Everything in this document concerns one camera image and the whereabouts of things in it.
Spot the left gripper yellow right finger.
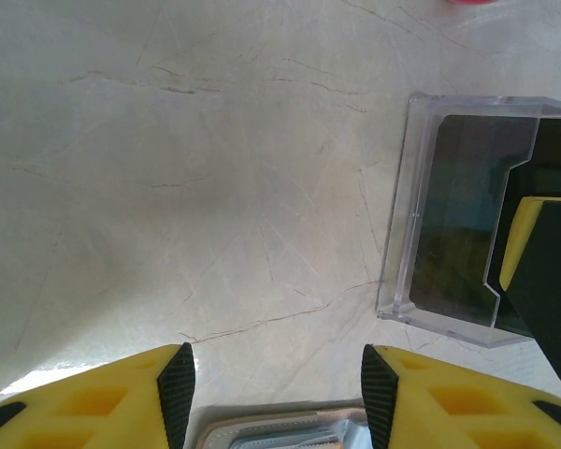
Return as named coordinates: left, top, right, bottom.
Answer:
left=360, top=344, right=561, bottom=449

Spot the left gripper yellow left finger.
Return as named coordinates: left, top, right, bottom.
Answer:
left=0, top=342, right=198, bottom=449

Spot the grey card holder wallet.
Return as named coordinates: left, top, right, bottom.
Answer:
left=195, top=397, right=373, bottom=449

